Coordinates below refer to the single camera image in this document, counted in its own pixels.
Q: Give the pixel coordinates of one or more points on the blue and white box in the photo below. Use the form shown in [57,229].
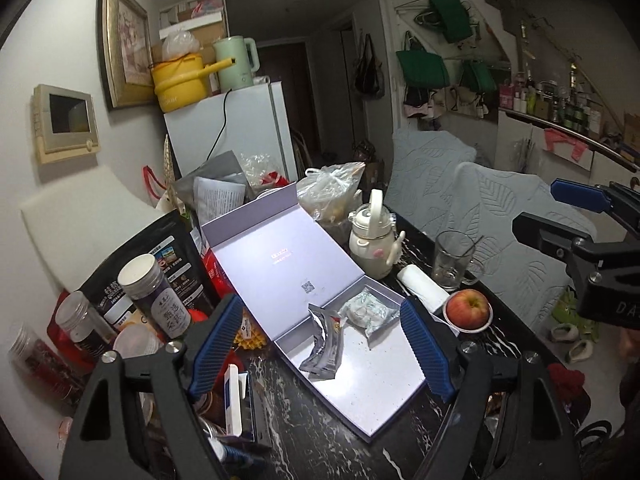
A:
[232,400]

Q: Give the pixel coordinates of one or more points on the red plastic packet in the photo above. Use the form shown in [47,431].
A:
[212,275]

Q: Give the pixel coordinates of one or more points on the clear wrapped white packet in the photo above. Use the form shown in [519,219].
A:
[367,310]

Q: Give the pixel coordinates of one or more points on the clear plastic bag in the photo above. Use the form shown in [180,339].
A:
[177,45]

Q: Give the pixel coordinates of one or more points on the green tote bag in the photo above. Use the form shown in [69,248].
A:
[422,67]
[452,15]
[477,77]

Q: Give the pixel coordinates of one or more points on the white teapot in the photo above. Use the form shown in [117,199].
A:
[370,245]

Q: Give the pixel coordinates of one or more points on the grey slipper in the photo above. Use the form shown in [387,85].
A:
[580,351]
[565,332]

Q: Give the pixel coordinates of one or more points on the glass mug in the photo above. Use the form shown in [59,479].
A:
[452,260]

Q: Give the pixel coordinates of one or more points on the grey plastic bag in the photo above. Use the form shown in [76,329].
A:
[225,165]

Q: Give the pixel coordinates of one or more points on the lavender gift box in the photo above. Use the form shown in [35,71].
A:
[280,250]

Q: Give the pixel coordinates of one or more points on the brown bag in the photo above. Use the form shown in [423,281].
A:
[365,152]

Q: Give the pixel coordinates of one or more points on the white lid dark jar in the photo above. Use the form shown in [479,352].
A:
[150,300]

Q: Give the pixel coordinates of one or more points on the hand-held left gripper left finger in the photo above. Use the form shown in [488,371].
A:
[217,347]

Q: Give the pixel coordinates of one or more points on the jar of red contents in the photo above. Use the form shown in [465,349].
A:
[35,360]

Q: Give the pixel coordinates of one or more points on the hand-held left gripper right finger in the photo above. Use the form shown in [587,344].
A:
[425,350]

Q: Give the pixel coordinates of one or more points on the black hanging handbag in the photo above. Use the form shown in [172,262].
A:
[369,75]

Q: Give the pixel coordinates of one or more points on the printed paper sheet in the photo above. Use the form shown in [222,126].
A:
[220,197]

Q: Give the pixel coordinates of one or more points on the translucent plastic jar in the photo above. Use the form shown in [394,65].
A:
[135,340]

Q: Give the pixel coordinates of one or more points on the crinkled clear plastic wrapper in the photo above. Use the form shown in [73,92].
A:
[257,167]

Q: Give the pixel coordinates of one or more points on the small white dish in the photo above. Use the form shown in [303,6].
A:
[467,330]

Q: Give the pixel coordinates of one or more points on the row of bottles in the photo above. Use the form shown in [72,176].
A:
[555,105]

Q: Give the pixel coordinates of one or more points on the grey leaf pattern sofa cover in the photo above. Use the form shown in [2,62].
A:
[500,195]

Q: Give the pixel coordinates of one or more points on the beige wall intercom panel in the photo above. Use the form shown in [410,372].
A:
[65,115]

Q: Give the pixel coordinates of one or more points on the red apple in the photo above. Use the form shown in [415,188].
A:
[467,307]

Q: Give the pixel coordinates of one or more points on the pale green electric kettle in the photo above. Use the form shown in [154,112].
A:
[235,65]

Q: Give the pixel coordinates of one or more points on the round woven fan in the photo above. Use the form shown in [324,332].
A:
[168,165]

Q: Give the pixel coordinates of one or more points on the white fridge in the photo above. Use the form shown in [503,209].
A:
[250,130]

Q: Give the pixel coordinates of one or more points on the red fluffy cloth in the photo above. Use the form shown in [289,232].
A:
[565,385]

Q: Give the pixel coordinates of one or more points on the plastic bag of food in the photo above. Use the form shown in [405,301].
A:
[330,185]

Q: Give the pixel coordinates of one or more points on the thin wooden stick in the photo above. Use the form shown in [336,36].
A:
[472,245]

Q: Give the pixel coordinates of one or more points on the metal stair handrail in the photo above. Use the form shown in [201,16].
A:
[565,132]

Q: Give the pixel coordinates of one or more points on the yellow waffle shaped item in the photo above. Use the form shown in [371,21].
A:
[250,337]

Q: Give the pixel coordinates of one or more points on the clear lid dark jar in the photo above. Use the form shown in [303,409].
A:
[82,330]

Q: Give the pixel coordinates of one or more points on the gold framed picture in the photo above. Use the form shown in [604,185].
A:
[127,45]

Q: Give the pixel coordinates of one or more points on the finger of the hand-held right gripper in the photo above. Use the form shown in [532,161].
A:
[580,195]
[540,232]

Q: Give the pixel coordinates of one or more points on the red and white bag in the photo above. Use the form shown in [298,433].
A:
[150,185]

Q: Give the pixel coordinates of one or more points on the silver foil sachet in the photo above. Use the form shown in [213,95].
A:
[322,340]

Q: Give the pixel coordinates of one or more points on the pink cloth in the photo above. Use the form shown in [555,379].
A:
[565,142]

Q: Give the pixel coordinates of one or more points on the red printed bag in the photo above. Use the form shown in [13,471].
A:
[275,180]

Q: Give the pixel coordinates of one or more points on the black snack pouch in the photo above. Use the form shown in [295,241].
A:
[165,240]

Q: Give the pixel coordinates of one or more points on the cardboard box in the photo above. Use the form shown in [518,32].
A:
[210,25]

